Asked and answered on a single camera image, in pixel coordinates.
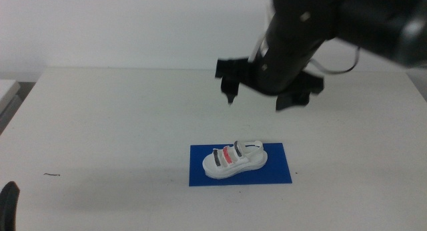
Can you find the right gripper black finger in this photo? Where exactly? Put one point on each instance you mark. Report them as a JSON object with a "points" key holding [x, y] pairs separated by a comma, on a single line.
{"points": [[292, 101], [230, 88]]}

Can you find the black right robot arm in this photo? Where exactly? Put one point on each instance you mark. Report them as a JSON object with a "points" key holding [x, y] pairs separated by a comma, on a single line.
{"points": [[360, 17]]}

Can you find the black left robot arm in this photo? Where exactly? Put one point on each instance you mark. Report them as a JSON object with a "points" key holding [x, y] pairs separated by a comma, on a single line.
{"points": [[8, 207]]}

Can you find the blue rectangular mat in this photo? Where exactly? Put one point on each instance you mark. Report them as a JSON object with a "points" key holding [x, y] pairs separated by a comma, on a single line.
{"points": [[273, 169]]}

